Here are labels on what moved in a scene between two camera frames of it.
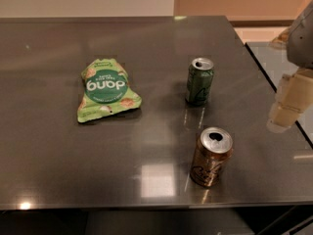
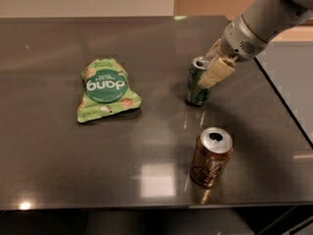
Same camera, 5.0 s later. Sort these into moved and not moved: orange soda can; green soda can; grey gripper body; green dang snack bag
Moved: grey gripper body
Not moved: green soda can; green dang snack bag; orange soda can
